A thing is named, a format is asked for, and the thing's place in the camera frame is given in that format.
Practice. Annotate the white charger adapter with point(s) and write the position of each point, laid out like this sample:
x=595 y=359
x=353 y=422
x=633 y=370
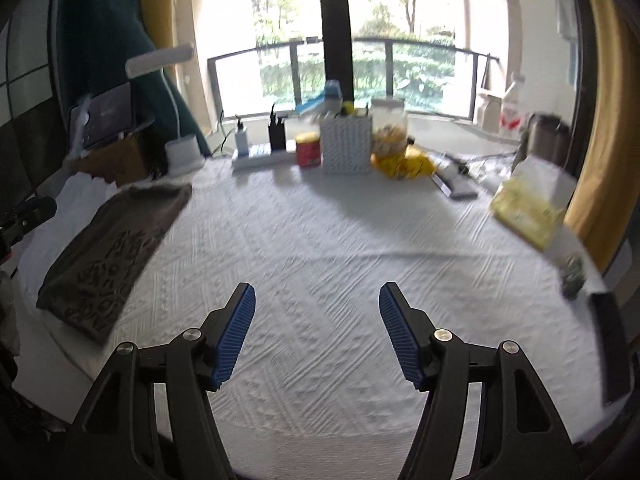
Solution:
x=241 y=139

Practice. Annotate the green cactus figurine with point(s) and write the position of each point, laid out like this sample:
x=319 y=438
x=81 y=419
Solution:
x=572 y=276

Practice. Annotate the yellow tissue pack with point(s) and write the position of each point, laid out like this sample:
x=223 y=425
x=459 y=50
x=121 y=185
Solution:
x=533 y=202

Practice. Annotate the white power strip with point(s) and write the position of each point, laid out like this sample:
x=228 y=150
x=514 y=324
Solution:
x=261 y=156

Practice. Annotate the white folded garment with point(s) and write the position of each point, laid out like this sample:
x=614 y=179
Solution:
x=79 y=200

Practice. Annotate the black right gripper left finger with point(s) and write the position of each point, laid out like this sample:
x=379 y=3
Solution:
x=115 y=434

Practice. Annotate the brown cardboard box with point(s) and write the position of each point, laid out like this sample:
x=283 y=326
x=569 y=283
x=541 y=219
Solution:
x=120 y=162

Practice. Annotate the dark grey t-shirt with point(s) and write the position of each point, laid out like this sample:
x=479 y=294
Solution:
x=89 y=284

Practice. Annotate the plastic water bottle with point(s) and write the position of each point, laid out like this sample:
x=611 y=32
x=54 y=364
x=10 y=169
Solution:
x=511 y=115

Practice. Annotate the clear snack jar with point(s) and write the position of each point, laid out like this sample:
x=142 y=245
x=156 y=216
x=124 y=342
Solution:
x=389 y=127

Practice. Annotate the yellow curtain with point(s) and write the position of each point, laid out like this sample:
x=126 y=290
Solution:
x=607 y=193

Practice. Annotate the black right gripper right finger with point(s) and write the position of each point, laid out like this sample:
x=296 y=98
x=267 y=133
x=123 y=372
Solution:
x=487 y=414

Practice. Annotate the teal curtain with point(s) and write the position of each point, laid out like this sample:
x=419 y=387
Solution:
x=93 y=40

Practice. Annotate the red yellow-lidded can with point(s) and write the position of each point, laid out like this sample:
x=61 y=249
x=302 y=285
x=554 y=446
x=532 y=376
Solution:
x=308 y=150

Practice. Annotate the white perforated basket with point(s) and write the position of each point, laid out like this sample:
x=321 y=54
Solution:
x=346 y=144

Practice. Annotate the blue face mask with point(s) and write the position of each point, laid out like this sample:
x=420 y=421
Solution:
x=328 y=101

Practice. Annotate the yellow plush toy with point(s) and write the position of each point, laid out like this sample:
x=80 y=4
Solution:
x=412 y=164

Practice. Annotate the black laptop box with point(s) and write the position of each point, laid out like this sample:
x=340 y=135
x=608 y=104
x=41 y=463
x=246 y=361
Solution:
x=102 y=119

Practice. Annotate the white textured tablecloth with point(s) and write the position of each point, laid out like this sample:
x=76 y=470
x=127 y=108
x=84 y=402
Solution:
x=317 y=392

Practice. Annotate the black charger adapter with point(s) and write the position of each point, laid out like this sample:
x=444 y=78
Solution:
x=276 y=131

